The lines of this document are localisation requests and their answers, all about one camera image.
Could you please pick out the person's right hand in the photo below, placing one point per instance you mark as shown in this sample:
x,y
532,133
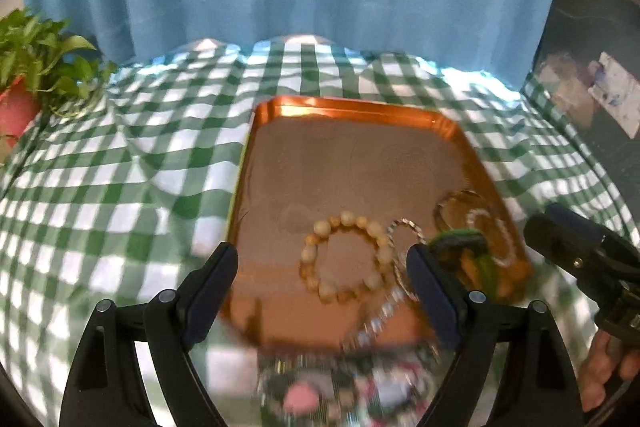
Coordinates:
x,y
600,367

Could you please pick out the green checkered tablecloth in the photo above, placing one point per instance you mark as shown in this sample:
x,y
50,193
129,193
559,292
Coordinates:
x,y
125,207

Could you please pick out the paper label on bin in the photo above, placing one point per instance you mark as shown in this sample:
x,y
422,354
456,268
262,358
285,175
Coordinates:
x,y
617,92

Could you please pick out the dark plastic storage bin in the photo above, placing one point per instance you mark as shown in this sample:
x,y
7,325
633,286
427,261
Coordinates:
x,y
590,17

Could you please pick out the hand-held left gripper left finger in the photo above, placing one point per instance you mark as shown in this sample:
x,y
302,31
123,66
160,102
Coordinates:
x,y
215,292

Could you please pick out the green plant in red pot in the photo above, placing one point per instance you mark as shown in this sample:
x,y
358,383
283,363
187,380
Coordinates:
x,y
30,52

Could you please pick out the green bangle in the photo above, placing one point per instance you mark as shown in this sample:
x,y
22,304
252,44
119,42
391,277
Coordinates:
x,y
457,237

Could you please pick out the copper tray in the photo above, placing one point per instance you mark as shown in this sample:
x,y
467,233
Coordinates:
x,y
350,157

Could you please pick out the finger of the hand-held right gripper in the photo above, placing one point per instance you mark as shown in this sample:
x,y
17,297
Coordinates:
x,y
575,221
575,252

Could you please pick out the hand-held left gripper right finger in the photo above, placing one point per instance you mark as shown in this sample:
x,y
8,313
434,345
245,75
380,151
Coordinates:
x,y
435,297

